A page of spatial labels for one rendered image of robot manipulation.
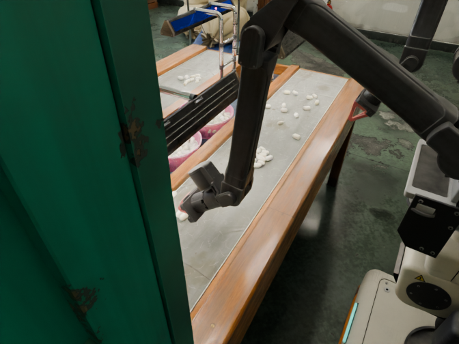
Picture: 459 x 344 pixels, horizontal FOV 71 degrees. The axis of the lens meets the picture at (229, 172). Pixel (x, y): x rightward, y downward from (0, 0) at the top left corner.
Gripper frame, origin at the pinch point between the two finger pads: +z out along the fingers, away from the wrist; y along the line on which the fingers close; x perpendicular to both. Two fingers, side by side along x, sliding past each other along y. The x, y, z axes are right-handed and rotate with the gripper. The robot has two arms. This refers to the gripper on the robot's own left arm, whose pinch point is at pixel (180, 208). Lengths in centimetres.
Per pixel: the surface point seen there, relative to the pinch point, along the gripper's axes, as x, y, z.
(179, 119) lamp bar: -22.4, -4.3, -18.1
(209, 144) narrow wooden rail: -6.4, -39.2, 13.6
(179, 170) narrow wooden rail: -6.3, -19.0, 13.9
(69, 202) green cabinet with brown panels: -23, 48, -65
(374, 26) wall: 34, -488, 47
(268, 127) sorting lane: 4, -67, 4
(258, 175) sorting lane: 11.8, -34.3, -3.7
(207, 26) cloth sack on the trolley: -87, -292, 158
